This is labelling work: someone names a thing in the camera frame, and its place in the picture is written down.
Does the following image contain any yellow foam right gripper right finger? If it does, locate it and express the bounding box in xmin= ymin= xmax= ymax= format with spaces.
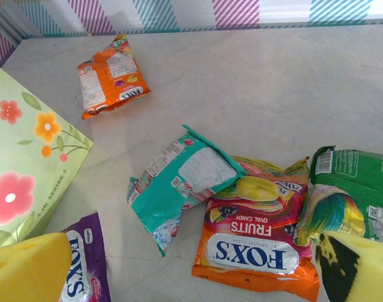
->
xmin=315 ymin=231 xmax=383 ymax=302

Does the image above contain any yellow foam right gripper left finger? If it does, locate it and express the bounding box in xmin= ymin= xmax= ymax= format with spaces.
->
xmin=0 ymin=232 xmax=73 ymax=302

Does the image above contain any purple Fox's candy packet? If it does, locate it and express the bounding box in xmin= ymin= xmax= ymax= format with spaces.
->
xmin=57 ymin=212 xmax=112 ymax=302

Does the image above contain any green candy packet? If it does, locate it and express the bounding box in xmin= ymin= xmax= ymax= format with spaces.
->
xmin=294 ymin=145 xmax=383 ymax=248

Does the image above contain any floral paper gift bag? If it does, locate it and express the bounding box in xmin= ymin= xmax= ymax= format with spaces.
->
xmin=0 ymin=59 xmax=94 ymax=251

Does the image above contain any large orange Fox's fruits packet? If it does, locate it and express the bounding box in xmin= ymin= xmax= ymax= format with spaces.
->
xmin=191 ymin=155 xmax=321 ymax=302

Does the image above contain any teal candy packet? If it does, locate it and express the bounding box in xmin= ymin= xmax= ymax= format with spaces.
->
xmin=126 ymin=124 xmax=249 ymax=258

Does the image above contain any small orange Fox's candy packet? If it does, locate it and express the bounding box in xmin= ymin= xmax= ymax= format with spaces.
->
xmin=77 ymin=33 xmax=152 ymax=120

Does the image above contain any aluminium corner post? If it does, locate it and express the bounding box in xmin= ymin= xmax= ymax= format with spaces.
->
xmin=0 ymin=0 xmax=30 ymax=48

